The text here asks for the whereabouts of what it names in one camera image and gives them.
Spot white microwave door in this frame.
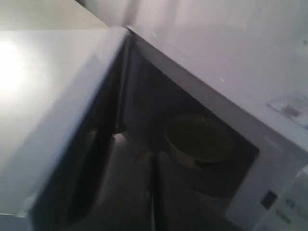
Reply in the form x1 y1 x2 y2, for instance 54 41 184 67
0 27 153 231

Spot cream ceramic bowl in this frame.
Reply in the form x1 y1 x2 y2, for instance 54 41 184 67
164 114 234 169

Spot white microwave oven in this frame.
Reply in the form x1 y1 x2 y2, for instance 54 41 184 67
123 0 308 231

